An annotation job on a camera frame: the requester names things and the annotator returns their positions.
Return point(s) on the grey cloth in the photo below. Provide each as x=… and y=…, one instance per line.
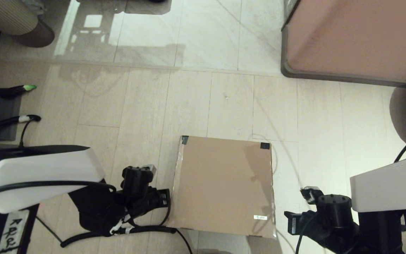
x=34, y=5

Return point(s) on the brown cardboard shoe box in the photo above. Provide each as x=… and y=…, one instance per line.
x=224, y=183

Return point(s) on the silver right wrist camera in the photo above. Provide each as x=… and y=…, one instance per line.
x=310, y=194

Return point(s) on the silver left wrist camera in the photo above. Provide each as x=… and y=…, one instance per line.
x=149, y=169

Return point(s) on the black green-tipped stick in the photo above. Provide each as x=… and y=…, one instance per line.
x=14, y=91

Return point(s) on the pink cabinet with grey edge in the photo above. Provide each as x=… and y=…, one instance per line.
x=358, y=35

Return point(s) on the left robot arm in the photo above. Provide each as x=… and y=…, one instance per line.
x=41, y=173

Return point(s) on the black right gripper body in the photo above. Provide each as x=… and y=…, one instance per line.
x=300, y=222

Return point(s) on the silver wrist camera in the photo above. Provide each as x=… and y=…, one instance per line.
x=310, y=194
x=149, y=169

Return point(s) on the beige ribbed round pouf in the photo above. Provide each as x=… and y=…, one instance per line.
x=5, y=14

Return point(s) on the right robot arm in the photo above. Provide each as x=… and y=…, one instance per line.
x=386, y=187

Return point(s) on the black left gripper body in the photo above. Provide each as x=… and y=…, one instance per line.
x=155, y=199

